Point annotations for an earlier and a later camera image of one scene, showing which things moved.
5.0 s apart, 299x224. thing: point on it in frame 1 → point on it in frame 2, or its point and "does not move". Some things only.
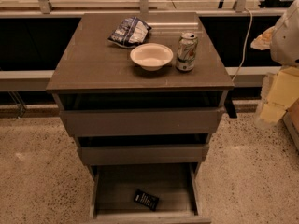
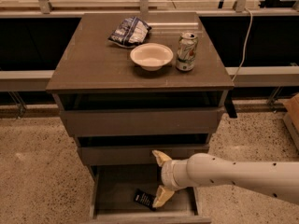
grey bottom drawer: x=113 y=189 does not move
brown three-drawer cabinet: x=142 y=93 does not move
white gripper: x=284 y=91 → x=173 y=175
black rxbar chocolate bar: x=148 y=201 does not move
